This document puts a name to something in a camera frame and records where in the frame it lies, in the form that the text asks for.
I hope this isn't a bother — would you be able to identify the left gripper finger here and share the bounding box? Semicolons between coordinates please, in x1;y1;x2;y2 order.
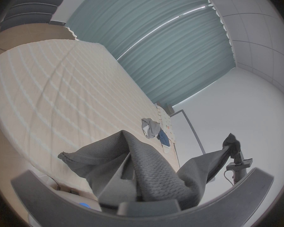
98;153;137;206

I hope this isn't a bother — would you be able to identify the black T-shirt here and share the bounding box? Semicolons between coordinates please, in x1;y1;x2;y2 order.
57;130;242;210

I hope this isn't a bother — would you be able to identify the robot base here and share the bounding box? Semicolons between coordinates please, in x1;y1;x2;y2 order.
59;189;102;213

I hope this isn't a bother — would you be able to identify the pile of clothes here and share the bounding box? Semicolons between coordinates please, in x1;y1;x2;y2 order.
142;118;171;154

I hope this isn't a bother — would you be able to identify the bed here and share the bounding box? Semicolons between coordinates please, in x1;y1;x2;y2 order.
0;39;205;199

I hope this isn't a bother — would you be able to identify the white printed pillow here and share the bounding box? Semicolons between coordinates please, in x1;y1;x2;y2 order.
156;105;177;143

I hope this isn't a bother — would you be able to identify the grey bedside table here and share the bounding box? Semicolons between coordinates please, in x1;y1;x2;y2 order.
157;101;174;115

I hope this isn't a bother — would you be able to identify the blue-green curtain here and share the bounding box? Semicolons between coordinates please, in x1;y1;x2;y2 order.
66;0;213;61
117;5;237;106

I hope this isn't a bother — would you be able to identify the black chest of drawers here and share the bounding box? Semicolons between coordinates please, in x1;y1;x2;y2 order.
0;0;63;32

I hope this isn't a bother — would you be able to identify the black cable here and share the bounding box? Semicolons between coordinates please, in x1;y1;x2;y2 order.
48;176;61;191

